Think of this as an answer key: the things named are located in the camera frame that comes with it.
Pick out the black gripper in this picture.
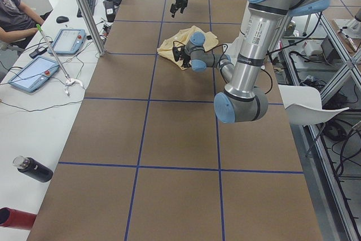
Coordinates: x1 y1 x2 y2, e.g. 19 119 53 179
180 49 191 68
170 0 188 17

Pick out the cream long-sleeve printed shirt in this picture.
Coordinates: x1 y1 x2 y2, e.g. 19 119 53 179
156 25 219 72

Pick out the black keyboard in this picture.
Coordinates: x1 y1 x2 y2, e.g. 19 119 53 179
76 0 98 18

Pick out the far blue teach pendant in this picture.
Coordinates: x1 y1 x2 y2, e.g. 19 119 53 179
51 28 86 55

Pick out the blue teach pendant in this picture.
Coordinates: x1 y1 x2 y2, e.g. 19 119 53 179
8 56 59 93
51 28 86 55

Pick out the black computer mouse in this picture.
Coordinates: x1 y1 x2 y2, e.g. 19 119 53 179
56 16 69 24

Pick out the white plastic chair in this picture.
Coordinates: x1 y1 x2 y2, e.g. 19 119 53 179
279 85 349 125

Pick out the black phone on desk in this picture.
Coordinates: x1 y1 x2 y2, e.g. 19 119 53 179
29 46 48 59

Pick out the near blue teach pendant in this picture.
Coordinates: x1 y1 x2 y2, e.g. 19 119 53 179
8 56 59 93

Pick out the seated person dark shirt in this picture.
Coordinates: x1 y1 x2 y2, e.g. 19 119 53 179
1 0 52 49

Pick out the black water bottle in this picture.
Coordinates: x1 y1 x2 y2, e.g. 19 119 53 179
12 156 53 183

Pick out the red cylinder bottle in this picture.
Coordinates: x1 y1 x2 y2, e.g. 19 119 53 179
1 207 37 230

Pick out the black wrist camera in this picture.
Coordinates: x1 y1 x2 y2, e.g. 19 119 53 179
172 46 184 62

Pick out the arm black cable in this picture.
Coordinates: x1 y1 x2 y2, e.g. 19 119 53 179
171 40 274 95

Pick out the aluminium frame post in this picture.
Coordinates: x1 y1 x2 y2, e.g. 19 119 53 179
76 0 105 56

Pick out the aluminium side rack frame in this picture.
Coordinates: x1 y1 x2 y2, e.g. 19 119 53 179
280 9 360 240

